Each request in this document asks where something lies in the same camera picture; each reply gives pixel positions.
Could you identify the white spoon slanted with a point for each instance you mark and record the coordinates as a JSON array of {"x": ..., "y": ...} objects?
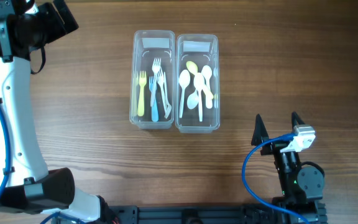
[{"x": 192, "y": 100}]

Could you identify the white fork slanted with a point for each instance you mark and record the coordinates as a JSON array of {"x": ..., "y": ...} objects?
[{"x": 160, "y": 82}]

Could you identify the white spoon thin handle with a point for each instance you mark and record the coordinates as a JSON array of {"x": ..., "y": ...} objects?
[{"x": 184, "y": 81}]

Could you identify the yellow plastic fork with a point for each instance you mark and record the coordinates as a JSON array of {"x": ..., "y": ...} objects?
[{"x": 142, "y": 83}]

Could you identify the yellow plastic spoon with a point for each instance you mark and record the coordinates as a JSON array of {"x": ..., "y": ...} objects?
[{"x": 193, "y": 68}]

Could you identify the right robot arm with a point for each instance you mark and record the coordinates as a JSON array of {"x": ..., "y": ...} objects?
[{"x": 302, "y": 183}]

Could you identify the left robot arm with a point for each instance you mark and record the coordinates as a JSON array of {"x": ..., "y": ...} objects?
[{"x": 27, "y": 185}]

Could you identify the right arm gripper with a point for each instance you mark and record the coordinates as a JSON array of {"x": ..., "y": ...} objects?
[{"x": 278, "y": 147}]

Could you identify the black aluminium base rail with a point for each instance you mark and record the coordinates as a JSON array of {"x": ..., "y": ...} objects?
[{"x": 182, "y": 215}]

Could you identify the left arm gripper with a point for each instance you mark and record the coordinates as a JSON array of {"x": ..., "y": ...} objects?
[{"x": 66, "y": 17}]

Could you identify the clear plastic container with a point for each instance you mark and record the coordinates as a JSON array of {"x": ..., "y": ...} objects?
[
  {"x": 147, "y": 45},
  {"x": 202, "y": 49}
]

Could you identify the white fork tines down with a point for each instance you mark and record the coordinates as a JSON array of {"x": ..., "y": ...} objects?
[{"x": 168, "y": 105}]

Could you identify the white fork wide handle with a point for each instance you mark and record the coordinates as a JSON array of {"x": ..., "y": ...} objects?
[{"x": 153, "y": 105}]

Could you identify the white spoon wide handle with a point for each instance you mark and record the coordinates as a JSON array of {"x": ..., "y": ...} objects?
[{"x": 207, "y": 74}]

